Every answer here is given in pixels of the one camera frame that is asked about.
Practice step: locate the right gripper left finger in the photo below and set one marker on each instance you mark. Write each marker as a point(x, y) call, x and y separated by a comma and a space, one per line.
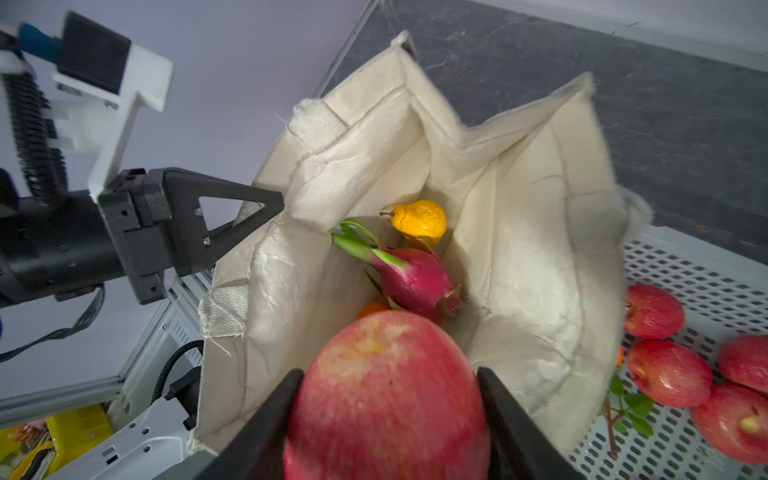
point(257, 450)

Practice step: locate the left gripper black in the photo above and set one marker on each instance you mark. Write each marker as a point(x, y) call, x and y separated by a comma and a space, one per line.
point(155, 221)

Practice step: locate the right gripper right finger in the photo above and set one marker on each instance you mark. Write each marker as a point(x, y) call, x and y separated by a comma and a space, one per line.
point(519, 450)

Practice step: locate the pink dragon fruit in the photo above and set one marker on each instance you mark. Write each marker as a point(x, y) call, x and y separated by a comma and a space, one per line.
point(414, 280)

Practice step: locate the cream canvas grocery bag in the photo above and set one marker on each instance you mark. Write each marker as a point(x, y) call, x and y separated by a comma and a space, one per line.
point(536, 228)

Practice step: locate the yellow orange mango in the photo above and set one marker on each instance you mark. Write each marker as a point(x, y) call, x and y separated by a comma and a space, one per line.
point(423, 221)

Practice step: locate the orange tangerine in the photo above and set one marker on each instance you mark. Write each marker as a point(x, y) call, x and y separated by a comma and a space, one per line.
point(372, 308)

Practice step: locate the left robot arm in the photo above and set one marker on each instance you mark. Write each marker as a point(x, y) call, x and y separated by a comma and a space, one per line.
point(72, 102)

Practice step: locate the small orange persimmon with leaves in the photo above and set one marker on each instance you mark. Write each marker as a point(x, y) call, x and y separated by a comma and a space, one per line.
point(623, 410)

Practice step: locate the red apple back cluster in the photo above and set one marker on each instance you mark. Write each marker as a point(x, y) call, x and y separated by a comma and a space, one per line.
point(652, 313)

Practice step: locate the white plastic fruit basket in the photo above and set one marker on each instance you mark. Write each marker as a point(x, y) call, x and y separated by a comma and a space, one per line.
point(708, 423)

